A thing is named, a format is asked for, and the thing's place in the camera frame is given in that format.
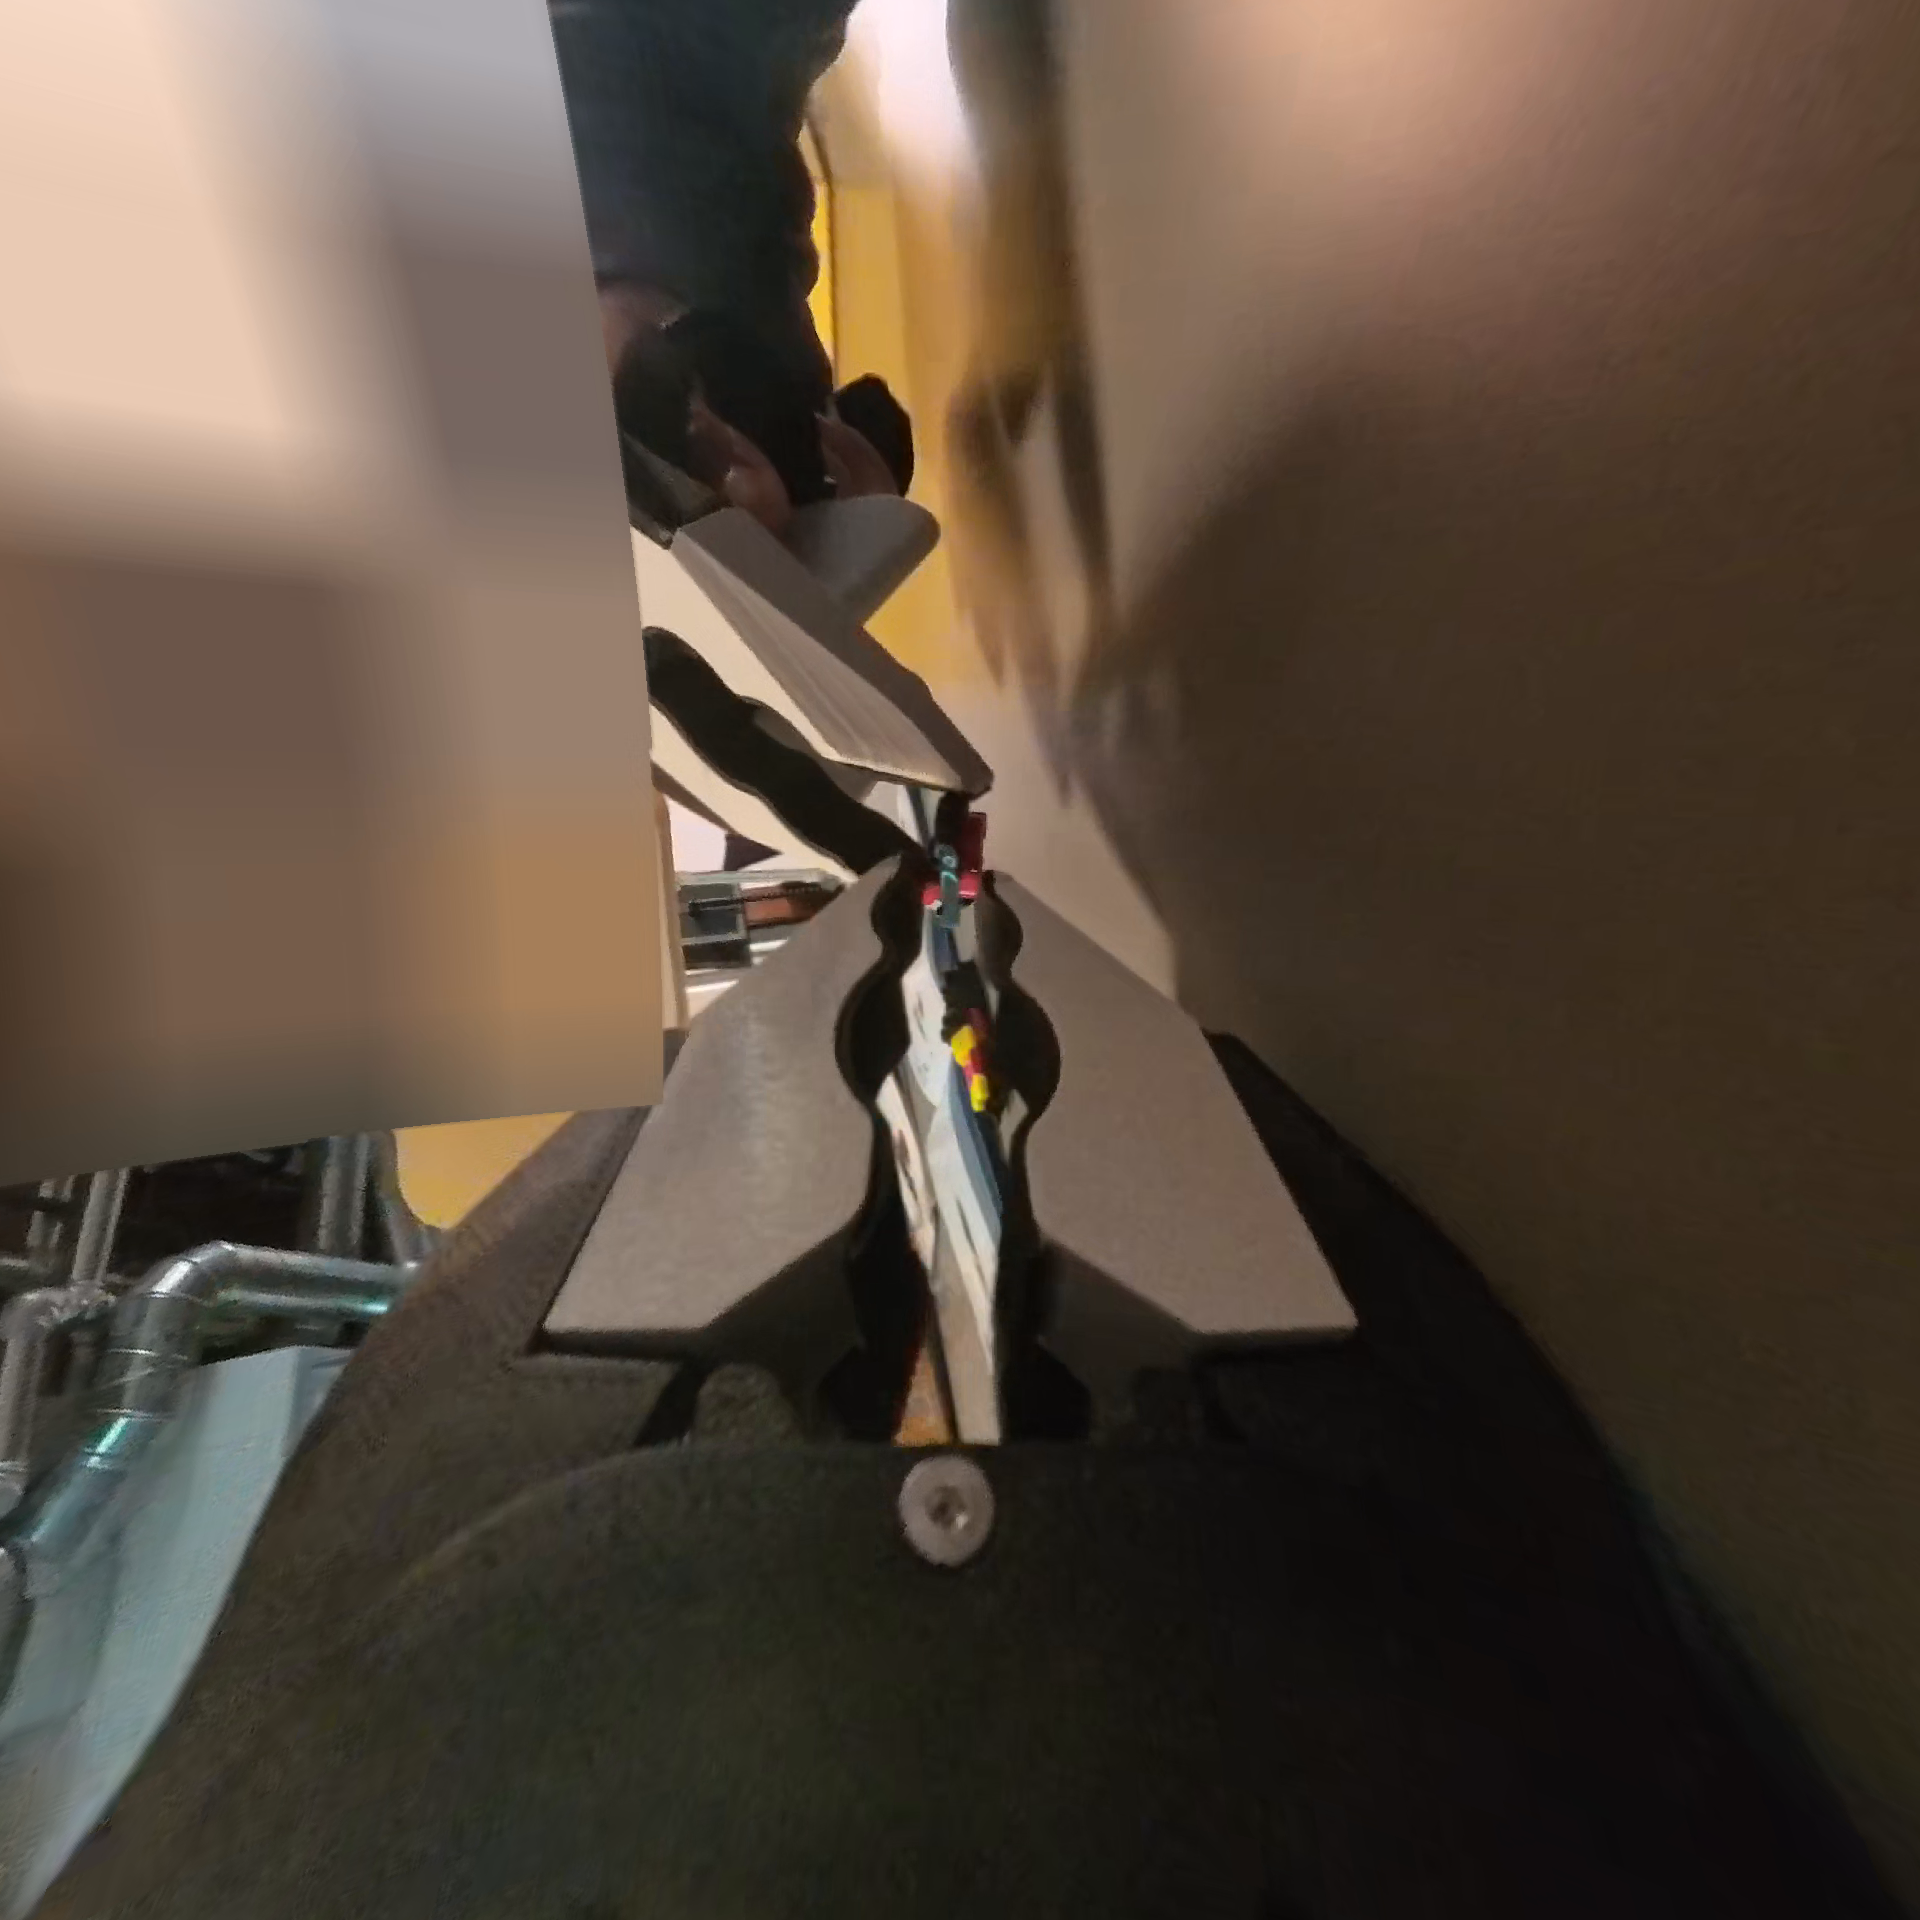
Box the person's right hand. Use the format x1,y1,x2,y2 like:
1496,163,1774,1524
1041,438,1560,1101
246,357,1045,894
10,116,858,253
597,281,889,515

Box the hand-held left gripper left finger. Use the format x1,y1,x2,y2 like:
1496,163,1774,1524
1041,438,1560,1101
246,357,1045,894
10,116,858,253
539,856,923,1360

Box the black lego plate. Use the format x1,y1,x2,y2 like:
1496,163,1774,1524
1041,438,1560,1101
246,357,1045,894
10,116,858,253
915,803,998,922

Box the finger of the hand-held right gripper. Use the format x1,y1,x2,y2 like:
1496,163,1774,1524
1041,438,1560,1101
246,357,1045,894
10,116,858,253
642,626,922,876
668,506,994,798

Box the white instruction booklet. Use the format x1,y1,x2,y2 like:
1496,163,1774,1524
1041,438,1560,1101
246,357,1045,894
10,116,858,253
873,900,1010,1449

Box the silver ceiling pipes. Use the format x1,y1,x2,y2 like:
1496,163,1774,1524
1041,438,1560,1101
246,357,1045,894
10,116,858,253
0,1171,425,1568

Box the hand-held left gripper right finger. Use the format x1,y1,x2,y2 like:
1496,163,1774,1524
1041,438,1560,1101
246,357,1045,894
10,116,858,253
976,872,1361,1360

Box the person's right forearm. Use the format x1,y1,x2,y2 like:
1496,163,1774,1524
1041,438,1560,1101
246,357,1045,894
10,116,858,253
547,0,864,394

